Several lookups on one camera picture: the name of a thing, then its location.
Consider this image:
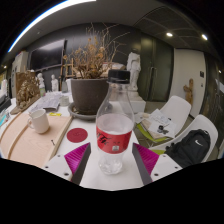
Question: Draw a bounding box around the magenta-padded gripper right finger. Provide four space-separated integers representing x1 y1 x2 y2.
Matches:
132 142 183 186

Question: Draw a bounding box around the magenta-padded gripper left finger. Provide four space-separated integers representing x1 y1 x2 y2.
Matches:
42 142 92 186

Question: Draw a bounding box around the clear drink bottle red label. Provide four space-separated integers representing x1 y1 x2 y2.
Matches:
95 69 136 176

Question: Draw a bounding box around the stack of papers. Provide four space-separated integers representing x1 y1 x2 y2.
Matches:
139 108 178 139

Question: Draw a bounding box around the black backpack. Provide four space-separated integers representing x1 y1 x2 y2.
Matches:
164 128 212 168

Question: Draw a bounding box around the light wooden drawing board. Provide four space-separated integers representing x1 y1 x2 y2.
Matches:
0 112 74 169

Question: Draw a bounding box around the white ceramic mug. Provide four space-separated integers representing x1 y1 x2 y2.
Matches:
26 108 51 135

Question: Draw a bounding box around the small white round cup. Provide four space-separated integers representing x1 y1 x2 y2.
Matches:
59 95 70 107

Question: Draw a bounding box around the white plastic chair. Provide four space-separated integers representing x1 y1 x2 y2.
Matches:
146 114 219 164
134 95 193 144

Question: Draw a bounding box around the open printed magazine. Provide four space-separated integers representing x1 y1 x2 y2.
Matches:
28 91 64 113

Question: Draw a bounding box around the dried plant in grey pot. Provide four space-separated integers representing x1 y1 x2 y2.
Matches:
63 23 131 121

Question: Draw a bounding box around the wooden jointed figure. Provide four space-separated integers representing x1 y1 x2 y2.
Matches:
182 78 195 105

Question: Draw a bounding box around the wooden easel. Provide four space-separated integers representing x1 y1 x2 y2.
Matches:
59 58 76 81

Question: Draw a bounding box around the tall white plaster statue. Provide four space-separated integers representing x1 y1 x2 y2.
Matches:
125 49 147 114

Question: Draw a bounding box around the white cabinet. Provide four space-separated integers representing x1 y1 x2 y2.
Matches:
11 50 29 88

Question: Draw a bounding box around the long ceiling light strip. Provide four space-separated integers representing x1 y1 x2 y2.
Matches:
7 0 98 54

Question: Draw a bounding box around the large black wall screen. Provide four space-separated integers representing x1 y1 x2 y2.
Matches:
28 39 67 72

